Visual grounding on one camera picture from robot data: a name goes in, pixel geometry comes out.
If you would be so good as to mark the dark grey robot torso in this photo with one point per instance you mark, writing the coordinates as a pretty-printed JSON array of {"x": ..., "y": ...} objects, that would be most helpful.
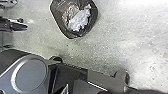
[{"x": 36, "y": 75}]

